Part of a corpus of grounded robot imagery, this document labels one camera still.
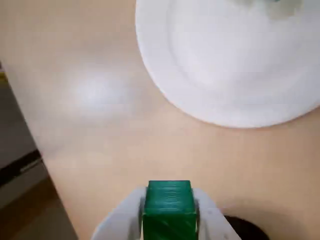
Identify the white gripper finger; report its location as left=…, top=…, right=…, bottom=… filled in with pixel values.
left=91, top=186, right=148, bottom=240
left=190, top=186, right=244, bottom=240

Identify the green cube block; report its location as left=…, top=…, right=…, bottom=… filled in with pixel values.
left=141, top=179, right=199, bottom=240

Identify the black round pot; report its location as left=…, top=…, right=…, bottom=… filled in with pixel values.
left=222, top=215, right=272, bottom=240

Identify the white paper plate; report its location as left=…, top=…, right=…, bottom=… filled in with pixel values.
left=135, top=0, right=320, bottom=129

